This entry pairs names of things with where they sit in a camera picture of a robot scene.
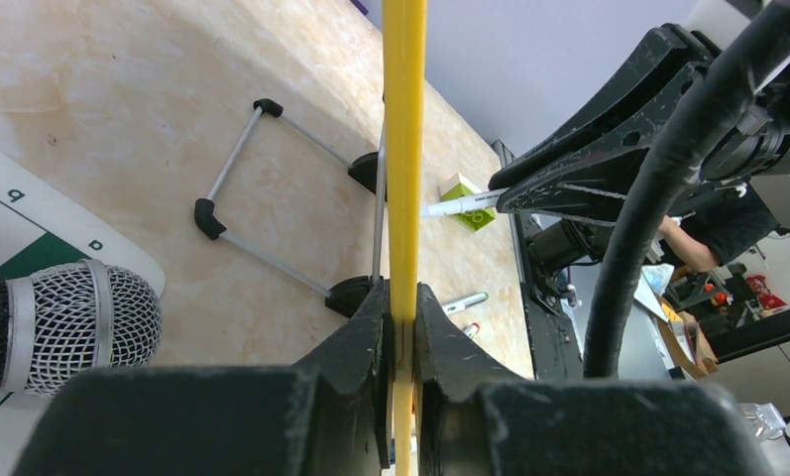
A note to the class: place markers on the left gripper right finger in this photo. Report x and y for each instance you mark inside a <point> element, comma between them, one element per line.
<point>459,429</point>

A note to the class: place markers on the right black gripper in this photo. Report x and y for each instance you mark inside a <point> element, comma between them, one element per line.
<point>589,171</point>

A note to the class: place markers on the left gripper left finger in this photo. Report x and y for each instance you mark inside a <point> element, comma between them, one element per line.
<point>349,428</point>

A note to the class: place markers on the purple whiteboard marker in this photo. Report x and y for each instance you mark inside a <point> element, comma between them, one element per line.
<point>464,204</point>

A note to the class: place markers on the yellow framed whiteboard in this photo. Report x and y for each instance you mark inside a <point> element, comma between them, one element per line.
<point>404,39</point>

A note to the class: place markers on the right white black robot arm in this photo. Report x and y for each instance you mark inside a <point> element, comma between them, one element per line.
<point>683,120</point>

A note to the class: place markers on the red whiteboard marker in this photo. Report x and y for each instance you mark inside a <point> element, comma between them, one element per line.
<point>472,330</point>

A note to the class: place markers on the blue whiteboard marker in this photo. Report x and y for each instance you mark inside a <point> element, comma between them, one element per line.
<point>464,303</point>

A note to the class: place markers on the person in background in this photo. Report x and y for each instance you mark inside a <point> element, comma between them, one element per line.
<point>716,234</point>

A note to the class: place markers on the green white toy brick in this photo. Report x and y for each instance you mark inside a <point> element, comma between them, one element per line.
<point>457,186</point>

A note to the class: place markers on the purple block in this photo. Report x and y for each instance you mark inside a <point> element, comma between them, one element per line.
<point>361,7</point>

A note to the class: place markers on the green white chessboard mat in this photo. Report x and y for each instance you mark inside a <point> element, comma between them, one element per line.
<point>41,228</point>

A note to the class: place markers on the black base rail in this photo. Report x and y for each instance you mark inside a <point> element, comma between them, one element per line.
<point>552,340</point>

